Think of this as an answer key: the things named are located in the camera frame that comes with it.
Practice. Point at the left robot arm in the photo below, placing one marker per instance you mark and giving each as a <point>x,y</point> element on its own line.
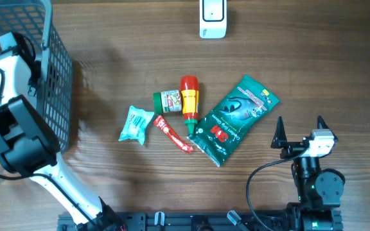
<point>29,147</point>

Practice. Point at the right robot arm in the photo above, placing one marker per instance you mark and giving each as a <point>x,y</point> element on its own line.
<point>319,190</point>

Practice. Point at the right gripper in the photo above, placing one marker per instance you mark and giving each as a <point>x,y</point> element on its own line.
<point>280,142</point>

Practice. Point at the pale teal tissue packet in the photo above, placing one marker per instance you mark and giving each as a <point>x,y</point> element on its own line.
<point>136,124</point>

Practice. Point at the white barcode scanner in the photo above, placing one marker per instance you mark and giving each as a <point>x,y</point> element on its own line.
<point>212,19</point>

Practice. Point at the green 3M gloves packet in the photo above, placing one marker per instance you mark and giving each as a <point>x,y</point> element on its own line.
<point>221,131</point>

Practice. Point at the red sauce bottle green cap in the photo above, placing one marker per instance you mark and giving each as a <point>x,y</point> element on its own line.
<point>189,89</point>

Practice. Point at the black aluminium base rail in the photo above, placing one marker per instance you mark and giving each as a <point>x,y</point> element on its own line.
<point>275,220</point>

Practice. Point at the grey plastic mesh basket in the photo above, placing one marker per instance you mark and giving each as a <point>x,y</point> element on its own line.
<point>52,99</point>

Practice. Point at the red Nescafe stick sachet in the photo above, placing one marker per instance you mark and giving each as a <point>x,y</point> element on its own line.
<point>163,125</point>

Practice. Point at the green lid spice jar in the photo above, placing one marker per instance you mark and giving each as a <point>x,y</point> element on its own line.
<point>167,101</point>

